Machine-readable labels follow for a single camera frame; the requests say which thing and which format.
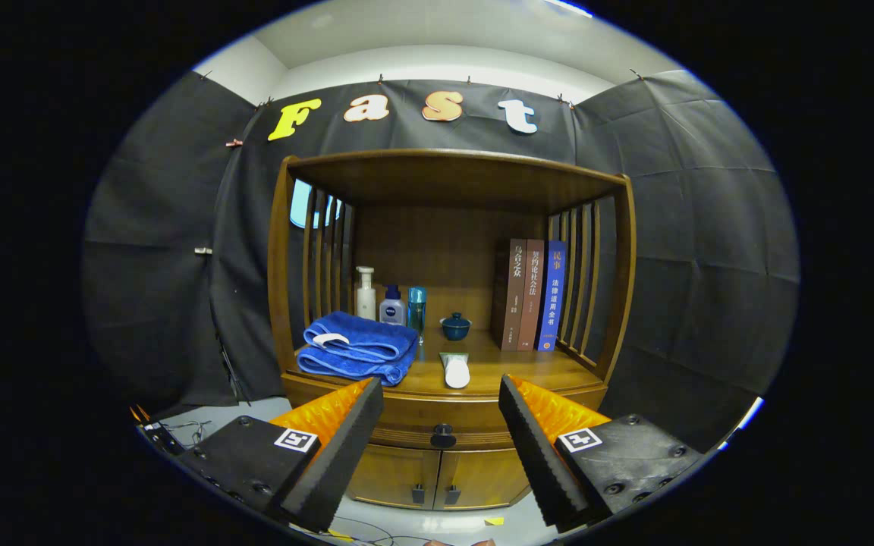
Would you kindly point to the white bottle with blue cap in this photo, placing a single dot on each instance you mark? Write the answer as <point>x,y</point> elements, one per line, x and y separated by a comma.
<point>393,311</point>

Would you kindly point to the dark brown book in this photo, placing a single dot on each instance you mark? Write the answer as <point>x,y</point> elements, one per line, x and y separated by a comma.
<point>507,296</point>

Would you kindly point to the dark blue lidded teacup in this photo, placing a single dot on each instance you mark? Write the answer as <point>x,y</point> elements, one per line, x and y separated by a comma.
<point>456,327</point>

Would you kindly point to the folded blue towel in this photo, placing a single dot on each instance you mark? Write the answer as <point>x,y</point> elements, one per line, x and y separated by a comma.
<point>361,341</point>

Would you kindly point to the wooden countertop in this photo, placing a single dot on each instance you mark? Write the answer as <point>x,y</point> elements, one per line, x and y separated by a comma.
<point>490,370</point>

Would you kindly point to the wooden cabinet door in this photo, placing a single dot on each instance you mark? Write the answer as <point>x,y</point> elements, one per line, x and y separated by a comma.
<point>486,478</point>
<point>391,474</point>

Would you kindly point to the clear teal bottle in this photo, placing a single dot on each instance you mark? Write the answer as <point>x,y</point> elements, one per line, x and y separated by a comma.
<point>416,307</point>

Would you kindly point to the black backdrop cloth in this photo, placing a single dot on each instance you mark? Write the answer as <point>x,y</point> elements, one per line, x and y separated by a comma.
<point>695,227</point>

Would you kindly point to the white and green tube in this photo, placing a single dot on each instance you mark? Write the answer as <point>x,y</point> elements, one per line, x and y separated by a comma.
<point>456,373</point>

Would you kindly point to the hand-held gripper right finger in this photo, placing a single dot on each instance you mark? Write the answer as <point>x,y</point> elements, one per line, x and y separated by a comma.
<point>532,453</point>

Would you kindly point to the blue book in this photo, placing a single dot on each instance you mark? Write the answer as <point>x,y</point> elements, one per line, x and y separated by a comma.
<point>553,296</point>

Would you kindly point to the white pump bottle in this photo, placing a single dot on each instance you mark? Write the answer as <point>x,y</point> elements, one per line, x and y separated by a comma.
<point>366,299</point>

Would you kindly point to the brown wooden cabinet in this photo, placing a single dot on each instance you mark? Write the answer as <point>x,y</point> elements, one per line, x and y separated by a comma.
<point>444,250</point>

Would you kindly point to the wooden drawer with black knob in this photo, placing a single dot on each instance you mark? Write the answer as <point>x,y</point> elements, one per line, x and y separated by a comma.
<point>482,436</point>

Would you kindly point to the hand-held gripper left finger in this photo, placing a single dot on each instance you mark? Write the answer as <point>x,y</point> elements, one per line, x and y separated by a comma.
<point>346,446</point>

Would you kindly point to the reddish brown book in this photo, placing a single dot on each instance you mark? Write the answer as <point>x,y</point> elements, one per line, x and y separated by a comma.
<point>532,296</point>

